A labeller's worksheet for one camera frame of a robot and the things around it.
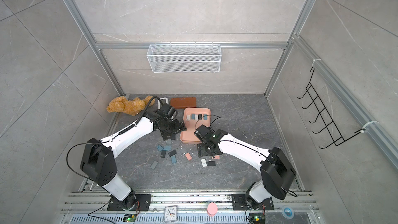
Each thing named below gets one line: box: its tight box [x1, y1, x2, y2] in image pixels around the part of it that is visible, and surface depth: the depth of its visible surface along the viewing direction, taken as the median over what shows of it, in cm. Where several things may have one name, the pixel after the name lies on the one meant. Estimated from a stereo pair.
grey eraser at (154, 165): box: [150, 160, 159, 171], surface depth 87 cm
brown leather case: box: [169, 96, 197, 109], surface depth 116 cm
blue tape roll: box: [281, 205, 295, 220], surface depth 73 cm
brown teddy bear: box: [106, 95, 155, 117], surface depth 102 cm
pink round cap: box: [206, 202, 218, 217], surface depth 66 cm
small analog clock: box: [164, 205, 178, 223], surface depth 70 cm
